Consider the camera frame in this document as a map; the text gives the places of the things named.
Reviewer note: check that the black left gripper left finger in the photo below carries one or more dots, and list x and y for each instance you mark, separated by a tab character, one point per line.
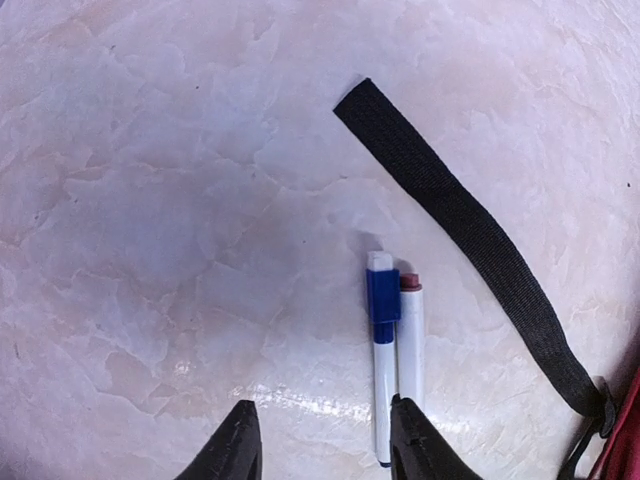
234	451

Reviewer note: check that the red student backpack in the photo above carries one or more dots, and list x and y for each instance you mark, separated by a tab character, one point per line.
416	167

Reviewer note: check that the white marker blue cap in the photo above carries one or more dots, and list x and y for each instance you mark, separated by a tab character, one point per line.
384	308

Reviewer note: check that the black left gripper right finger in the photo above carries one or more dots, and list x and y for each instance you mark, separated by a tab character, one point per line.
418	451

